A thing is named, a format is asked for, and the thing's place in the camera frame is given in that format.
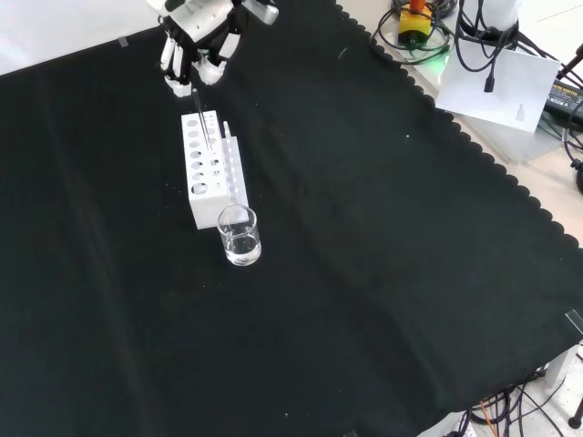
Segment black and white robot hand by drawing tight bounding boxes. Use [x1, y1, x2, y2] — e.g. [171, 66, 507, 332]
[145, 0, 280, 99]

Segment clear glass rod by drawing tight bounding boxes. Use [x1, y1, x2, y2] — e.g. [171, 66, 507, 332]
[191, 87, 214, 154]

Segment white test tube rack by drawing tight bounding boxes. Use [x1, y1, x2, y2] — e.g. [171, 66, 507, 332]
[180, 109, 251, 230]

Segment yellow stop button box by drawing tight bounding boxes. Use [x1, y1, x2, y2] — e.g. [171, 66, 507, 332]
[397, 0, 435, 47]

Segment small glass beaker with water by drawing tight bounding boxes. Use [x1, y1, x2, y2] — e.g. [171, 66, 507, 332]
[216, 204, 263, 268]

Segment black bench cloth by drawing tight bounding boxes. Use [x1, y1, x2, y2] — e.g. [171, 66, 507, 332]
[0, 0, 583, 437]

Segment white paper sheet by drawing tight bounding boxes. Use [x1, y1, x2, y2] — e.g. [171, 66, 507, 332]
[434, 46, 562, 134]

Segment black power adapter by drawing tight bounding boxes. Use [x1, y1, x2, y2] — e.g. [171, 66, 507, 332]
[543, 76, 583, 120]

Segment black cable with plug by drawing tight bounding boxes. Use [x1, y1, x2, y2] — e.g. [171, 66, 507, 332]
[454, 0, 521, 96]

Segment black floor cables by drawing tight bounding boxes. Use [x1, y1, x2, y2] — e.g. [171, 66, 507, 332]
[454, 376, 583, 437]

